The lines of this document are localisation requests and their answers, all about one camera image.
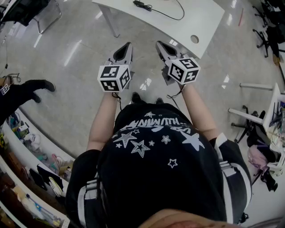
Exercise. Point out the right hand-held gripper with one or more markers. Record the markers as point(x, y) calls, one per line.
point(184, 71)

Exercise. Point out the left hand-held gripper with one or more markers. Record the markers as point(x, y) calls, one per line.
point(109, 72)

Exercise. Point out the person's left forearm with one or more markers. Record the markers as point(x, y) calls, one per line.
point(100, 124)

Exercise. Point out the person's right forearm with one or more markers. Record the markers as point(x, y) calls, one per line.
point(198, 111)

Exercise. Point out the white table leg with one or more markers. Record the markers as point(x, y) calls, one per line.
point(110, 20)

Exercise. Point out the person's left black shoe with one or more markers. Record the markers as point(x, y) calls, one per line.
point(136, 97)

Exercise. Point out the white desk foot bar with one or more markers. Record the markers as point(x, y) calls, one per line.
point(245, 114)
point(256, 86)

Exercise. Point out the black office chair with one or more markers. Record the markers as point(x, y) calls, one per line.
point(272, 35)
point(247, 128)
point(263, 13)

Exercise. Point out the white cluttered desk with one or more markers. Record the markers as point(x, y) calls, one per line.
point(275, 100)

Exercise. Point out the person's black star print shirt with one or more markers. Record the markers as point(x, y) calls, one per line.
point(155, 178)

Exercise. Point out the white cluttered shelf unit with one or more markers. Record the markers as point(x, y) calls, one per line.
point(20, 147)

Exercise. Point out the pink bag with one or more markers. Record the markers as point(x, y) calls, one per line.
point(258, 158)

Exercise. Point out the person's chin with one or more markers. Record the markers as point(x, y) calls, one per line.
point(189, 220)

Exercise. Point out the black chair with chrome frame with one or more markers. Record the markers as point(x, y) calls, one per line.
point(26, 11)

